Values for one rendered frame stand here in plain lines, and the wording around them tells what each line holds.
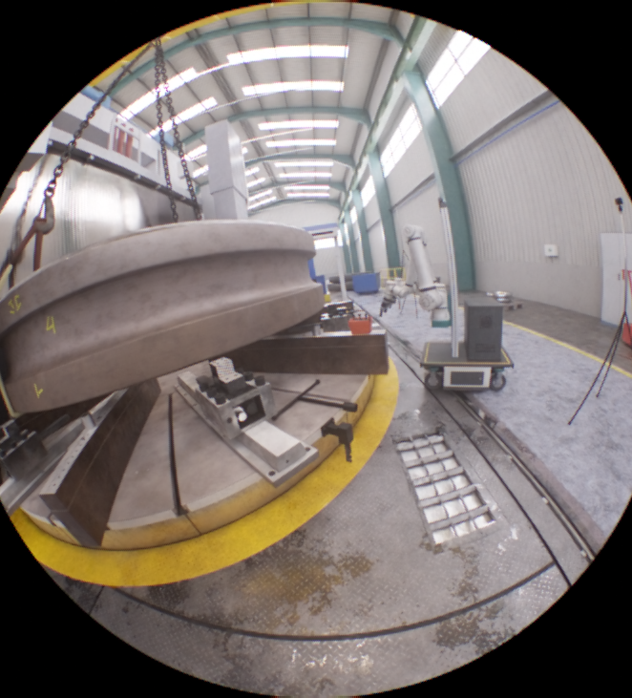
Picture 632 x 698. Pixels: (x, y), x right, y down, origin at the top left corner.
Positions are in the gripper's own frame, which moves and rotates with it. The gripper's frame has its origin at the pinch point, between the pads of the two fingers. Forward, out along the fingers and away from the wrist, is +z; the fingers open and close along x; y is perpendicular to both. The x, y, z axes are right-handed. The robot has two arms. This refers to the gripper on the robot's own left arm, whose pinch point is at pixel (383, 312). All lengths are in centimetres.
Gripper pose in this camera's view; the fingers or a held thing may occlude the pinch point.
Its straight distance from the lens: 250.5
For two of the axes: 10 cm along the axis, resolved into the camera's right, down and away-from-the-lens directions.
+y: -8.1, -4.2, 4.2
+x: -5.8, 4.3, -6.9
